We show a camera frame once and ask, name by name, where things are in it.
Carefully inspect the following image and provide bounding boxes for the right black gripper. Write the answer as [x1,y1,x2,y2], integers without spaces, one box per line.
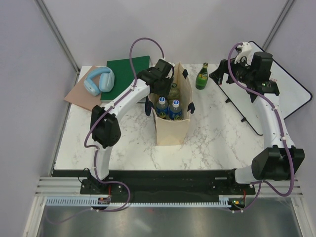
[209,54,255,85]

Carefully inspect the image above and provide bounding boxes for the white cable duct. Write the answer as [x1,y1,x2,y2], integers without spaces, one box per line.
[46,196,232,208]

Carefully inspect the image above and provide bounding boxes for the green ring binder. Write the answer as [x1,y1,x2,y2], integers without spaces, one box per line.
[100,56,151,102]

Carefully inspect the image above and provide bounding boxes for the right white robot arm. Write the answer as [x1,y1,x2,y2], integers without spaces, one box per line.
[209,52,305,195]

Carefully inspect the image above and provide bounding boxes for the green Perrier glass bottle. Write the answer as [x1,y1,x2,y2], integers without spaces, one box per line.
[195,63,208,90]

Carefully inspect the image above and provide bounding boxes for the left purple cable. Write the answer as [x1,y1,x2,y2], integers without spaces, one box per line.
[84,37,165,182]

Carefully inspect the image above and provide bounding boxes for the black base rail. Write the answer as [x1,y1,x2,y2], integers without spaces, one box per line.
[52,168,255,196]

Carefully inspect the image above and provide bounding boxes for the beige canvas tote bag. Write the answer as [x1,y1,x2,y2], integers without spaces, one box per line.
[149,63,195,146]

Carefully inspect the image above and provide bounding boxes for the clear green-capped bottle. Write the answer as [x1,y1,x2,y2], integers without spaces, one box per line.
[167,83,180,103]

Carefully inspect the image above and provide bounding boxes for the light blue headphones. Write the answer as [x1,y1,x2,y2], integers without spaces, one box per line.
[83,67,115,96]

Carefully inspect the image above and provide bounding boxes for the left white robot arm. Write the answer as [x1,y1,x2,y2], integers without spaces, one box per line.
[84,58,175,194]

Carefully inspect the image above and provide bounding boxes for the blue-capped water bottle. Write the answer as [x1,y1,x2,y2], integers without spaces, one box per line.
[168,100,182,120]
[156,96,168,119]

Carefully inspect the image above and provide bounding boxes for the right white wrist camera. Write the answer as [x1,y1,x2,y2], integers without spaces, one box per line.
[234,42,252,64]

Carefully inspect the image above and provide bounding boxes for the pink brown notebook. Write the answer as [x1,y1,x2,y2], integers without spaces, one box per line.
[64,66,102,111]

